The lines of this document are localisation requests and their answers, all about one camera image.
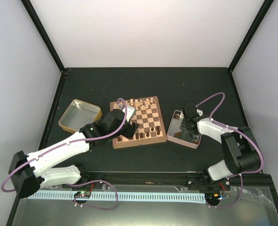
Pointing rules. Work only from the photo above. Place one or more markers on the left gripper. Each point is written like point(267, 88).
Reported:
point(131, 130)

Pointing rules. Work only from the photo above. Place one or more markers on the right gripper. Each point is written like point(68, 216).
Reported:
point(183, 126)

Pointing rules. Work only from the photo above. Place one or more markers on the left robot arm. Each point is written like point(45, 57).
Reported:
point(34, 171)

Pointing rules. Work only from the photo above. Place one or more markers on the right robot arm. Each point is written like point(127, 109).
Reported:
point(240, 151)

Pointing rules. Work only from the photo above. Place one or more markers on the wooden chess board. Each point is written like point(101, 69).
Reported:
point(147, 119)

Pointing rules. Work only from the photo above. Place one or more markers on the small circuit board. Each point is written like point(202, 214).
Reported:
point(82, 194)

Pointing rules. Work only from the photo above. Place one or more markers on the pink metal tin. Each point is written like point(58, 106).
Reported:
point(184, 139)

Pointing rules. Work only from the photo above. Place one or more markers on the white king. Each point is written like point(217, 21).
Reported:
point(136, 103)

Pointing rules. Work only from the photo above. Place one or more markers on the white knight right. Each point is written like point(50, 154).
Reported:
point(147, 101)

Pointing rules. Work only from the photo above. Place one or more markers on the gold metal tin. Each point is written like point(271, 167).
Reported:
point(79, 114)

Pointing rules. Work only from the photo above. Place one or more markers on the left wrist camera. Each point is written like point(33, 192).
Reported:
point(130, 113)

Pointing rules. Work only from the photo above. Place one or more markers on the blue cable duct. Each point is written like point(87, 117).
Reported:
point(121, 196)

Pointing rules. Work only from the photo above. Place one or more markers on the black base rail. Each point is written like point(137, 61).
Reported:
point(195, 181)

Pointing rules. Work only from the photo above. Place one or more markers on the black frame post right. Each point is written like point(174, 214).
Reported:
point(266, 5)

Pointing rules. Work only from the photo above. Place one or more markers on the black frame post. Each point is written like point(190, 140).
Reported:
point(266, 5)
point(43, 33)

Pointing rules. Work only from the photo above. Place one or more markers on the black frame post left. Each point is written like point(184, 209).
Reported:
point(43, 33)

